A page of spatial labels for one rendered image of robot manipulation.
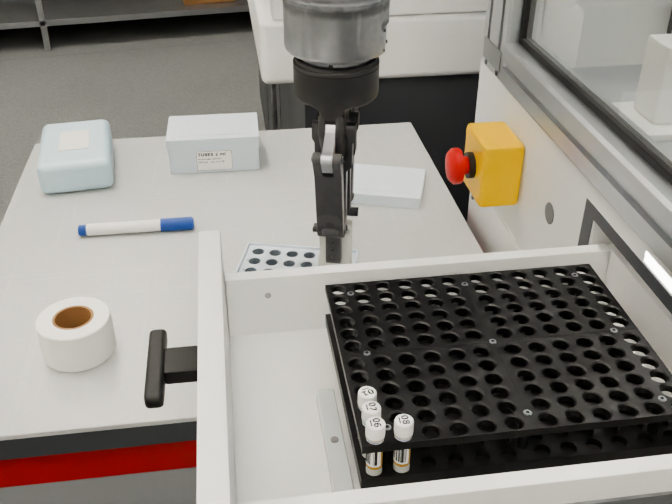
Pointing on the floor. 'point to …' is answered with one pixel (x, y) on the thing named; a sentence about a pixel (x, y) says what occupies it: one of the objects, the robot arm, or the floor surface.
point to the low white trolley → (161, 301)
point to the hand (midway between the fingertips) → (336, 252)
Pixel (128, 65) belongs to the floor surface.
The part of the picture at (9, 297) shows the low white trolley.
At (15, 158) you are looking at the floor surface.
